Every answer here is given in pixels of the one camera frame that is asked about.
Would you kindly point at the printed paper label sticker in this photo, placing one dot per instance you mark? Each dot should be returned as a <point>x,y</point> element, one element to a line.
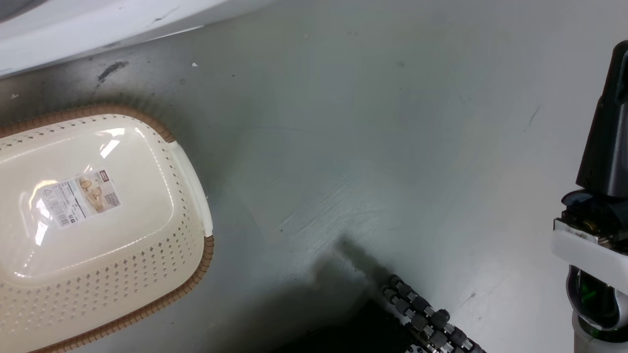
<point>81,197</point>

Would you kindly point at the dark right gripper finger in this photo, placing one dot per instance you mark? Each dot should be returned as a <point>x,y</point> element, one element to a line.
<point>608,147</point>

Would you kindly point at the ridged left gripper finger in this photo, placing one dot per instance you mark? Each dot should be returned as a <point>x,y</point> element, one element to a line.
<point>439,317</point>
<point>417,322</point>

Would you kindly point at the cream perforated laundry basket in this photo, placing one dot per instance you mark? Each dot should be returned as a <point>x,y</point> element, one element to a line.
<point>147,255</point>

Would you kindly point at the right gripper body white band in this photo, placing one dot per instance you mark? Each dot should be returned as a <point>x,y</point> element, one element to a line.
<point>588,250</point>

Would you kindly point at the white washing machine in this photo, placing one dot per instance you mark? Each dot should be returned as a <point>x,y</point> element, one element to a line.
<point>73,24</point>

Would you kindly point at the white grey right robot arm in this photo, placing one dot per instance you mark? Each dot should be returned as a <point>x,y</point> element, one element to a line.
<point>586,343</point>

